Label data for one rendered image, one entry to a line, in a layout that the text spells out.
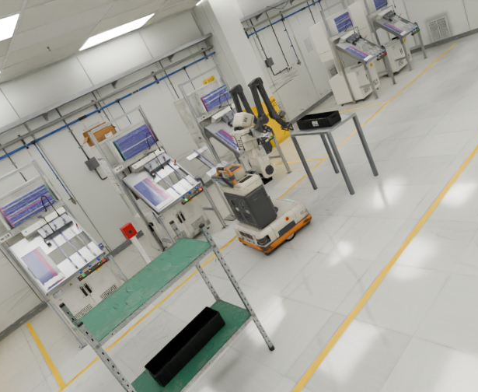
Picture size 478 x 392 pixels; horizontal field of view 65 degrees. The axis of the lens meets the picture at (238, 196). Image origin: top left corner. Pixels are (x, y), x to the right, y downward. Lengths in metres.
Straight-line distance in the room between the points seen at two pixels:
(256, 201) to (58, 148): 3.54
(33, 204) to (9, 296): 2.00
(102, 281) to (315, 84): 6.85
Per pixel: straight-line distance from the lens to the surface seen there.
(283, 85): 8.84
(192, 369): 2.64
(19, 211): 4.68
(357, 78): 8.09
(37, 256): 4.57
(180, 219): 5.11
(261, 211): 3.82
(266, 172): 4.00
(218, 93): 5.79
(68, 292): 4.73
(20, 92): 6.38
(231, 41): 7.50
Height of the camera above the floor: 1.91
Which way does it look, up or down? 19 degrees down
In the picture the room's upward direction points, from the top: 27 degrees counter-clockwise
